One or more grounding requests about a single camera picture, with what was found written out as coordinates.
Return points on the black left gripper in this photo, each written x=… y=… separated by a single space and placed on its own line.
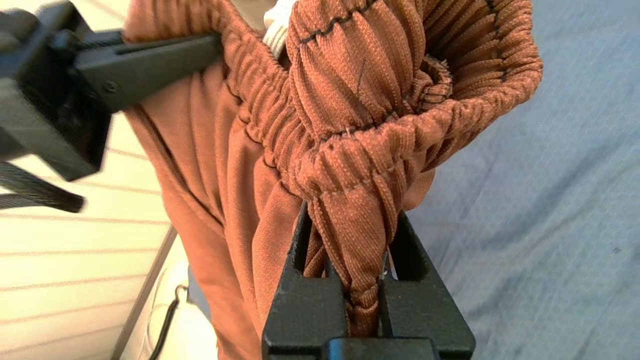
x=45 y=100

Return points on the rust brown garment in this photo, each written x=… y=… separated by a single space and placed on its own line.
x=350 y=125

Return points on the blue bed sheet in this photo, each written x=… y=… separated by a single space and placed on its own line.
x=525 y=200

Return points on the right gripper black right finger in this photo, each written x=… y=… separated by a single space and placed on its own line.
x=425 y=310

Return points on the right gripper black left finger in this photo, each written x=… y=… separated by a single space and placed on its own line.
x=305 y=310

